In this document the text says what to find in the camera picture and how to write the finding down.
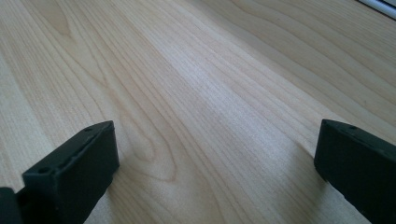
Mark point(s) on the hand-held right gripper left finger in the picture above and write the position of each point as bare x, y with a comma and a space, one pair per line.
71, 174

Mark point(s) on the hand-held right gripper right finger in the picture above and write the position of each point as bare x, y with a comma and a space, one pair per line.
358, 165

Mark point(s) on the white rail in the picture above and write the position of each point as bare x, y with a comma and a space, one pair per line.
381, 6

